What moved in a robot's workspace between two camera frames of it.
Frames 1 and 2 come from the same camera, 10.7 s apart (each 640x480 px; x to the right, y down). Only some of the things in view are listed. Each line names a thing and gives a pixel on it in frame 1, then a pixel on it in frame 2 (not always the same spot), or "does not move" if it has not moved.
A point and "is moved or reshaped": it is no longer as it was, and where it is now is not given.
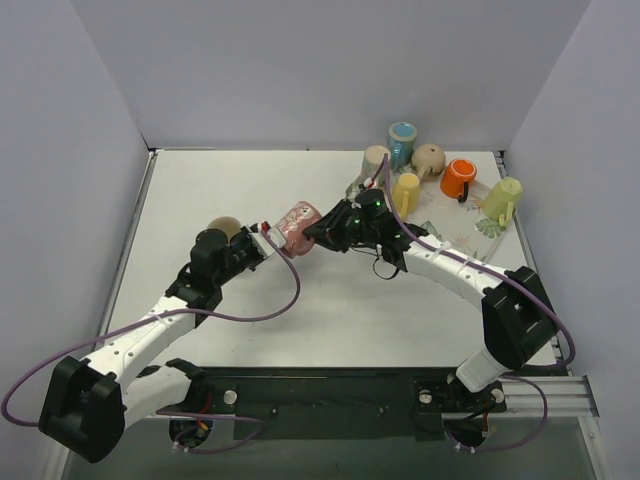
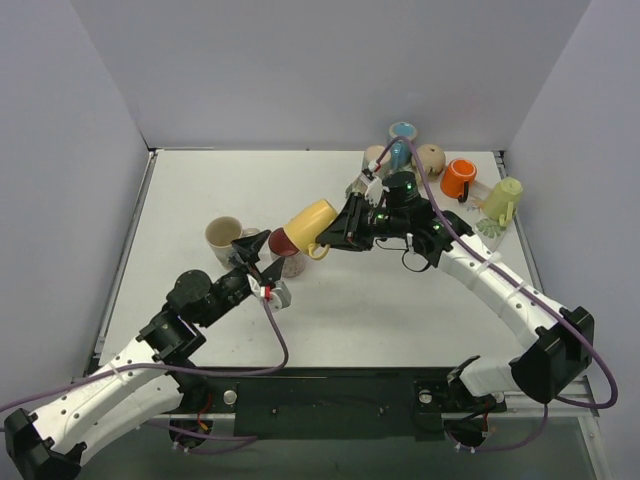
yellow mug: [406, 194] is moved or reshaped
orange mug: [455, 178] does not move
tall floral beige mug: [374, 160] does not move
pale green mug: [502, 200] does not move
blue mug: [401, 143] does not move
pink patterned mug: [293, 224] to [281, 246]
